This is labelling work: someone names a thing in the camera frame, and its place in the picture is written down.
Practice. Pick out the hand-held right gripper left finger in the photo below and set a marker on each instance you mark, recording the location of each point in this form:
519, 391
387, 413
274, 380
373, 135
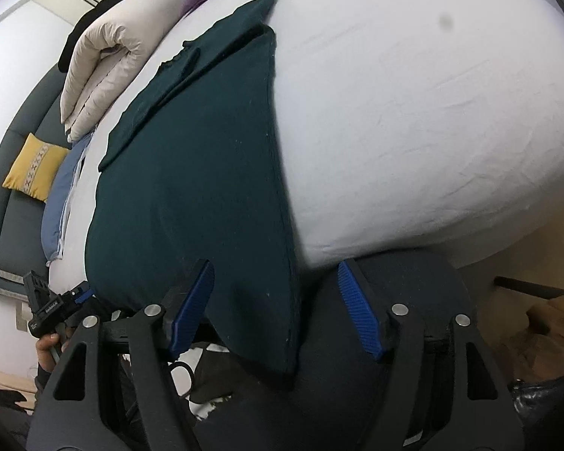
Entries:
193, 307

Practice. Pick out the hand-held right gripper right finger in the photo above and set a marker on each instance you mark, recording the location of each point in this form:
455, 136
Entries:
359, 312

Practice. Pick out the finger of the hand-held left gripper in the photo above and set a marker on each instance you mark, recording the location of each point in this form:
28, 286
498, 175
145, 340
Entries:
84, 293

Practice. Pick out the dark green sweater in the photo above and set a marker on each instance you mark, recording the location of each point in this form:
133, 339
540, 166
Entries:
192, 174

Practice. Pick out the person's left hand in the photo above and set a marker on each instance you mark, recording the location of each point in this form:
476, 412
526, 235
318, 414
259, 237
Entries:
47, 350

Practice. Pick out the grey padded headboard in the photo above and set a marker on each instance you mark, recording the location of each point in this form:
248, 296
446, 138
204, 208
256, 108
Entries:
23, 230

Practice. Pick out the blue pillow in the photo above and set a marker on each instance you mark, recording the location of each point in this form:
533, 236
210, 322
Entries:
58, 206

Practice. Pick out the cowhide patterned rug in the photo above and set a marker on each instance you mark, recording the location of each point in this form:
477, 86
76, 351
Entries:
207, 399

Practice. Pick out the person's dark trousers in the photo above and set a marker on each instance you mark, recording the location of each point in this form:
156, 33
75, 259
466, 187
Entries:
338, 408

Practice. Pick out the yellow patterned pillow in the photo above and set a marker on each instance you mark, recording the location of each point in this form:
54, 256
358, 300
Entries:
33, 167

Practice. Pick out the black bar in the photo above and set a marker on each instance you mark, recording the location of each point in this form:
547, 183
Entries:
531, 287

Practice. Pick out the bed with white sheet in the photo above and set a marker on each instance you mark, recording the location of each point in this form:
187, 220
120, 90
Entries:
404, 127

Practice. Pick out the brown paper bag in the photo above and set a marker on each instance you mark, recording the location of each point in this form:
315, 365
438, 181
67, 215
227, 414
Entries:
552, 338

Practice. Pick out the black plastic bag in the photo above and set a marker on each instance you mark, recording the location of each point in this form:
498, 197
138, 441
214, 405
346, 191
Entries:
545, 406

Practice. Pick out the beige folded duvet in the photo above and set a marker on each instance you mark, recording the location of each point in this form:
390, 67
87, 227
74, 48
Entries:
108, 65

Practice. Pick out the black cloth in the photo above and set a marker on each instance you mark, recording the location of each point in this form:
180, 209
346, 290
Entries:
96, 11

